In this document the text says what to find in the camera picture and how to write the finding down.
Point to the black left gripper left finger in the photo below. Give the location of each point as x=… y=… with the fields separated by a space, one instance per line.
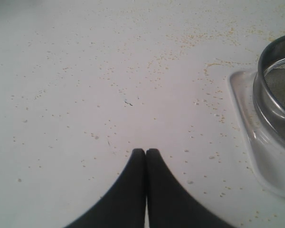
x=123 y=206

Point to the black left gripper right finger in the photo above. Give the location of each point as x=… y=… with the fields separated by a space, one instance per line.
x=169 y=204

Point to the round steel mesh sieve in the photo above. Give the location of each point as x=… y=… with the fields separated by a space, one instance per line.
x=269 y=87

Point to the white rectangular plastic tray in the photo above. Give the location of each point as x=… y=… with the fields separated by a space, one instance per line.
x=265 y=150

